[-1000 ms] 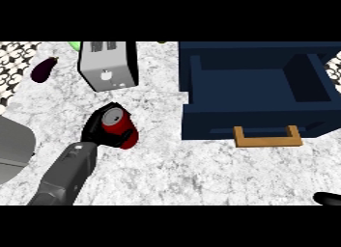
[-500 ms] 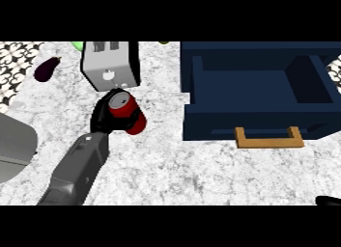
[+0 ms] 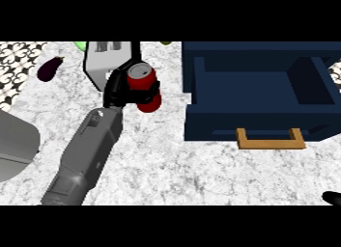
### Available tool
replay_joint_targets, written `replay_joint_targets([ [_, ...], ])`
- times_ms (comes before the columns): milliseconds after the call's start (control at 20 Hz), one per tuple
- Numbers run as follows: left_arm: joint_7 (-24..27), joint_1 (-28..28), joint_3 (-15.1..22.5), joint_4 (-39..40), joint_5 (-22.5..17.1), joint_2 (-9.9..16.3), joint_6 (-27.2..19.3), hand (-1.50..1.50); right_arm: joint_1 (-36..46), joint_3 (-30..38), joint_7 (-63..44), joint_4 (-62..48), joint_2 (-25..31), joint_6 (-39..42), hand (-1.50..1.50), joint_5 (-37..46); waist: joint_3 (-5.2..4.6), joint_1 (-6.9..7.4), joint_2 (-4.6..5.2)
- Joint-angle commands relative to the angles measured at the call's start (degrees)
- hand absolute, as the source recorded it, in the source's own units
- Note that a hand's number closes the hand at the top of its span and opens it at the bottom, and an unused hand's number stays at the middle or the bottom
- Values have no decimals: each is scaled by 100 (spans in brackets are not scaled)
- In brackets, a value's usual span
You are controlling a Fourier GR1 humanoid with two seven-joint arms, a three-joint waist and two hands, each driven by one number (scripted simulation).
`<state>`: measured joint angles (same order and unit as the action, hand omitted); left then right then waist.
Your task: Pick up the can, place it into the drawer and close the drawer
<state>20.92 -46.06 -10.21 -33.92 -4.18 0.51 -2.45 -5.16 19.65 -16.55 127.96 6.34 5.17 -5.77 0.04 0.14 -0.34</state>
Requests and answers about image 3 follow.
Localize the wooden drawer handle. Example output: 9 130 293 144
235 127 308 151

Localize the white toaster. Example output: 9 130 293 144
83 41 133 93

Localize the dark blue cabinet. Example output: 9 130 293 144
181 41 341 105

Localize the red can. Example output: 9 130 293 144
126 62 163 114

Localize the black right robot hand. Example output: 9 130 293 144
321 190 341 206

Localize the dark blue drawer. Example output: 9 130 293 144
184 56 341 143

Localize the grey rounded appliance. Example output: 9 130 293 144
0 103 42 184

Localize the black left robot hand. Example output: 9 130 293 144
102 58 161 109

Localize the purple eggplant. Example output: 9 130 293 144
36 56 66 83

